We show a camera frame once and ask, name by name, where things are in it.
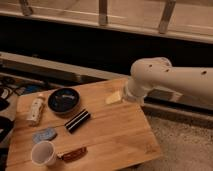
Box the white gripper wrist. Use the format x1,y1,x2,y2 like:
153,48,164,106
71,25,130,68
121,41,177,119
105,79,147,105

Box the dark ceramic bowl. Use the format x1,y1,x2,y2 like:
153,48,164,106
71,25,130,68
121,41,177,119
48,88,80,115

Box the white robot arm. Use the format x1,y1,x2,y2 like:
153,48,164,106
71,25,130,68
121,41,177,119
105,57,213,106

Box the wooden table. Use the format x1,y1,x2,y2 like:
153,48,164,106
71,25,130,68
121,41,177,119
6,78,162,171

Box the black striped box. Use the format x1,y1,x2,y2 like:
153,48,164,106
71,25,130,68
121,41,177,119
65,110,91,133

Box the brown snack bar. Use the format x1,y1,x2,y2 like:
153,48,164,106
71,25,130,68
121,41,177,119
59,147,87,162

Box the white paper cup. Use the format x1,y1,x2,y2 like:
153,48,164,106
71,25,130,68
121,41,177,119
30,141,57,166

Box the metal window rail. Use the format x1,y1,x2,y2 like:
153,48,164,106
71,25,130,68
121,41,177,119
0,51,213,118

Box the black cables and objects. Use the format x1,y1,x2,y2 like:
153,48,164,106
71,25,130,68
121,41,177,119
0,75,43,168

